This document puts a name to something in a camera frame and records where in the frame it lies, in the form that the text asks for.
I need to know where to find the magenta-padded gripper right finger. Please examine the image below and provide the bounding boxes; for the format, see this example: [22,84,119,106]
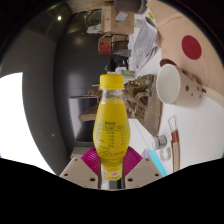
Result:
[120,146,164,190]

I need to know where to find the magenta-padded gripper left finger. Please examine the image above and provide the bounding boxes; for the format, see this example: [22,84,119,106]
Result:
[59,146,103,190]

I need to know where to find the yellow drink bottle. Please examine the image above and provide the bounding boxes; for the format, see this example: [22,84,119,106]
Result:
[92,73,131,183]

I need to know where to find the white tape roll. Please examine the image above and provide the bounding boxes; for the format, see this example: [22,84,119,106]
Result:
[159,147,173,163]

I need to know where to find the small white jar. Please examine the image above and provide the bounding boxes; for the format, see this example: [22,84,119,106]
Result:
[147,134,168,152]

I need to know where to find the long wooden paintbrush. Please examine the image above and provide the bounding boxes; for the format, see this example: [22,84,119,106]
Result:
[167,115,182,173]

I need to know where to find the long ceiling light panel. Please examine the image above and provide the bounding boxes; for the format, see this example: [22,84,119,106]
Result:
[0,71,56,176]

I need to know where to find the white dotted mug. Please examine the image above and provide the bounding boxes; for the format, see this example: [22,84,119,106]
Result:
[155,58,205,107]

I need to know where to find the newspaper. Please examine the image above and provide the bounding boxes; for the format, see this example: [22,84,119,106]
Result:
[128,19,159,76]

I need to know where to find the red box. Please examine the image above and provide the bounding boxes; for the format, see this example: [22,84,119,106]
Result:
[98,35,113,55]

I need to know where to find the flat round red coaster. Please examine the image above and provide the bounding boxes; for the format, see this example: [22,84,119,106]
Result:
[181,34,203,61]

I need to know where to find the cardboard box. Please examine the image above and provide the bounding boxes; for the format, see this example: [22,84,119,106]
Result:
[100,4,135,36]

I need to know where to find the dried plant in grey pot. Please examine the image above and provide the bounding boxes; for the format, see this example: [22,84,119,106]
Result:
[83,0,148,33]

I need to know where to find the black wall screen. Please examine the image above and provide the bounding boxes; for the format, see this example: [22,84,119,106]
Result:
[68,94,101,144]

